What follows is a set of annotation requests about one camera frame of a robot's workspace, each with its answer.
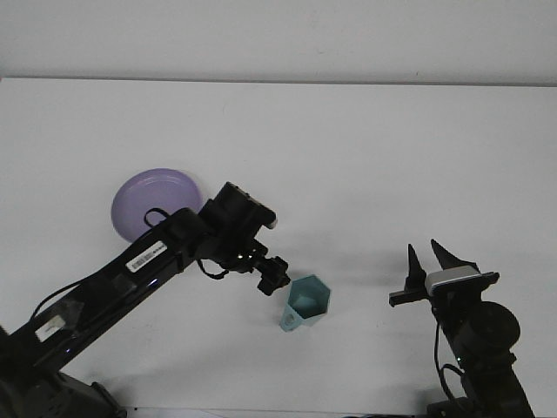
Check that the pale blue hexagonal cup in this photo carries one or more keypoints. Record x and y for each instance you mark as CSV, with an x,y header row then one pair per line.
x,y
306,300

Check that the purple round plate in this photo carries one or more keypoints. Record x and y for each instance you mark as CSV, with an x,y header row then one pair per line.
x,y
135,196

